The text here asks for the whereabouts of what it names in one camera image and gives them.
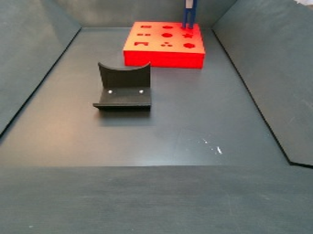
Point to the black curved holder stand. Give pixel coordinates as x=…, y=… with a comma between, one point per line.
x=125, y=88

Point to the red shape-sorter block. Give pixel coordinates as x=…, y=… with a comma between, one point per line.
x=164, y=45

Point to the blue square-circle peg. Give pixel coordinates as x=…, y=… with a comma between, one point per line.
x=188, y=13

